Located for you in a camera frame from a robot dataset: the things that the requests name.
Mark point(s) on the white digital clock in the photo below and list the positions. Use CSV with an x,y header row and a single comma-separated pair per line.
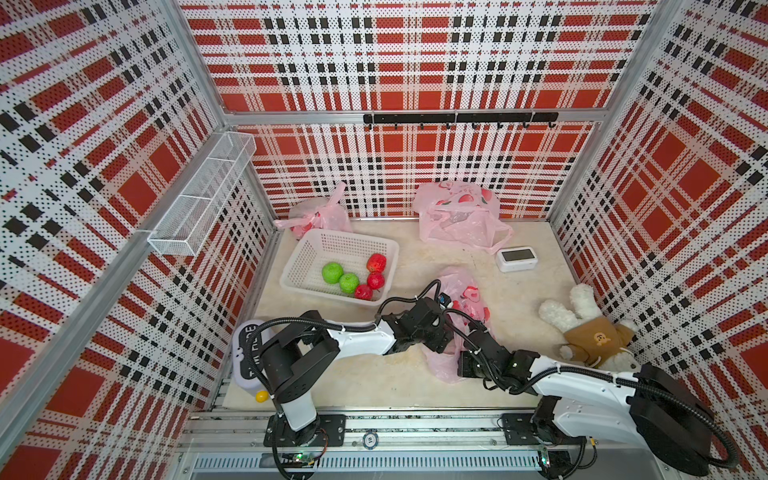
x,y
516,259

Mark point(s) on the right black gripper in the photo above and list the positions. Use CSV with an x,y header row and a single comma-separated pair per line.
x,y
462,365

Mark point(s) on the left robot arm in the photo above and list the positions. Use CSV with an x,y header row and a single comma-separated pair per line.
x,y
285,358

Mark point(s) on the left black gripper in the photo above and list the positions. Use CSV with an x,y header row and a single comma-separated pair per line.
x,y
439,339

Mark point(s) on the green apple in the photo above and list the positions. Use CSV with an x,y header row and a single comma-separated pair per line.
x,y
348,283
331,272

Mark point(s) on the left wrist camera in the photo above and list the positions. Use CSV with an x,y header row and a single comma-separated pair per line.
x,y
444,300

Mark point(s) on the white plastic basket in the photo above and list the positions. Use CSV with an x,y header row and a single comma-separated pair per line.
x,y
303,270

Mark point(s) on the pink plastic bag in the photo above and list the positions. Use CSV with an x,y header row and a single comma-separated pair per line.
x,y
460,214
322,213
463,290

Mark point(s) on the black hook rail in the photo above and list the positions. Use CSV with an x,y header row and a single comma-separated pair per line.
x,y
449,119

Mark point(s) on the red apple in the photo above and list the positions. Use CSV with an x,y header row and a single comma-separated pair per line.
x,y
376,263
363,292
376,280

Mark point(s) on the white plush teddy bear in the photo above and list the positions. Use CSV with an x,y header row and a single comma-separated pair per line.
x,y
590,338

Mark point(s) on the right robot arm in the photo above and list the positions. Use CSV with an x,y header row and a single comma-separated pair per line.
x,y
647,408

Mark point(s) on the white wire wall shelf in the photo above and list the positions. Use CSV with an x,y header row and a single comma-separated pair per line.
x,y
216,171

